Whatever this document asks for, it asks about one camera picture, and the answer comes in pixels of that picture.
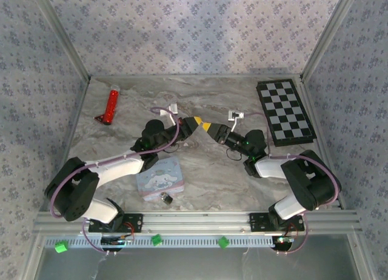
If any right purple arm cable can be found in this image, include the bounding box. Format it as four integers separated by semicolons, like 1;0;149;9
242;111;342;257

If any aluminium side bar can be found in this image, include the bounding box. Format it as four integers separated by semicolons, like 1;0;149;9
45;79;92;212

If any right thin black gripper cable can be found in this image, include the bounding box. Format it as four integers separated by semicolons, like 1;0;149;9
226;147;242;161

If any left red base wire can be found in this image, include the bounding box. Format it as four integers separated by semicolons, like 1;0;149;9
122;221;136;240

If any red glitter tube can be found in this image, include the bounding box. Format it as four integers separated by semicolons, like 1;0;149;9
104;83;121;126

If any aluminium mounting rail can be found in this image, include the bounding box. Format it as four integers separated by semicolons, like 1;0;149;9
33;210;363;236

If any black grey chessboard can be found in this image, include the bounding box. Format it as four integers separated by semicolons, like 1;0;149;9
256;78;318;148

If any base circuit board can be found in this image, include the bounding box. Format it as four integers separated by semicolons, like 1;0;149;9
272;235;295;246
101;235;135;248

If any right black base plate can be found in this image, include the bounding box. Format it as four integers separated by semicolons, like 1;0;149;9
249;212;305;233

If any left base circuit board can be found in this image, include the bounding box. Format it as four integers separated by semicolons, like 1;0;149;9
101;235;135;248

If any right base circuit board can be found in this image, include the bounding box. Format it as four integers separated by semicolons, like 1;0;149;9
272;235;295;246

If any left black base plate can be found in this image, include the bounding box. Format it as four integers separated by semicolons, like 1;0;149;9
87;213;144;233

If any small black clip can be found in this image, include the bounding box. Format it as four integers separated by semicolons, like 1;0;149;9
159;192;175;206

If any pastel cartoon tin box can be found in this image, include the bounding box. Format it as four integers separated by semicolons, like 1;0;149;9
135;157;184;202

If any grey slotted cable duct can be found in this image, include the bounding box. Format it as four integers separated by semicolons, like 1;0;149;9
44;234;275;248

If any right red base wire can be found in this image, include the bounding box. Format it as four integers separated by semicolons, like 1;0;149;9
284;222;299;237

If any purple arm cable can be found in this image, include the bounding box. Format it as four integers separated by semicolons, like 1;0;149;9
49;106;183;257
242;111;342;257

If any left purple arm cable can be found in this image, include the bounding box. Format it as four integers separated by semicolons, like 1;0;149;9
49;106;183;257

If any aluminium frame post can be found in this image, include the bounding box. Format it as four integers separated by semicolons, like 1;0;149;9
299;0;362;82
28;0;92;82

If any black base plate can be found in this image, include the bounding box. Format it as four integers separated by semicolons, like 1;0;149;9
249;212;305;233
87;213;144;233

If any red base wire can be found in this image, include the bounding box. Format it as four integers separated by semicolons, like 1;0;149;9
122;221;136;240
284;222;299;237

